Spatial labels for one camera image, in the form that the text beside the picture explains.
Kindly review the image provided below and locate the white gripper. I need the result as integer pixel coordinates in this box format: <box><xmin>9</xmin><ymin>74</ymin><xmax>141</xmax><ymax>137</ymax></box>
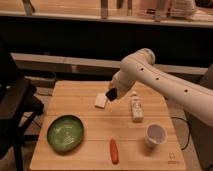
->
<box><xmin>106</xmin><ymin>71</ymin><xmax>135</xmax><ymax>101</ymax></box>

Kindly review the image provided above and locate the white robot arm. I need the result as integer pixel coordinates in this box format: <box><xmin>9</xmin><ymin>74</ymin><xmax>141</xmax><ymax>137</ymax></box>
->
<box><xmin>106</xmin><ymin>48</ymin><xmax>213</xmax><ymax>127</ymax></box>

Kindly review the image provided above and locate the white ceramic cup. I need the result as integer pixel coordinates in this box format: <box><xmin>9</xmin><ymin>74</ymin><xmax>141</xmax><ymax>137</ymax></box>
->
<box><xmin>145</xmin><ymin>124</ymin><xmax>167</xmax><ymax>148</ymax></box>

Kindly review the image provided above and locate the white tube bottle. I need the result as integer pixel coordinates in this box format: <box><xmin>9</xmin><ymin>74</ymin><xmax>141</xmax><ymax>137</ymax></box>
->
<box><xmin>131</xmin><ymin>91</ymin><xmax>144</xmax><ymax>122</ymax></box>

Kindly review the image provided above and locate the orange carrot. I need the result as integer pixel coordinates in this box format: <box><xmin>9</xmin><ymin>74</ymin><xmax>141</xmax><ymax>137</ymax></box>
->
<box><xmin>110</xmin><ymin>139</ymin><xmax>119</xmax><ymax>164</ymax></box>

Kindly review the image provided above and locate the green round plate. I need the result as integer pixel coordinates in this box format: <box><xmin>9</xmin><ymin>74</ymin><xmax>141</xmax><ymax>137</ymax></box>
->
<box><xmin>46</xmin><ymin>115</ymin><xmax>84</xmax><ymax>153</ymax></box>

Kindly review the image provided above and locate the black office chair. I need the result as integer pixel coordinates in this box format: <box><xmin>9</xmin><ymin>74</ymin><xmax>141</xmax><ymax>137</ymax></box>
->
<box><xmin>0</xmin><ymin>48</ymin><xmax>44</xmax><ymax>171</ymax></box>

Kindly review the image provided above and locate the black cable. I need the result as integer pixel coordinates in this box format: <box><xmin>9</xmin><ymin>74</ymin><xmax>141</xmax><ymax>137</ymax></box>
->
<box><xmin>171</xmin><ymin>116</ymin><xmax>192</xmax><ymax>151</ymax></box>

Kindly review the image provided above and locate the wooden bench rail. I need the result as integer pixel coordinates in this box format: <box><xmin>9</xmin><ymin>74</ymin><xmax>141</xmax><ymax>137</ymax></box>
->
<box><xmin>12</xmin><ymin>53</ymin><xmax>207</xmax><ymax>81</ymax></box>

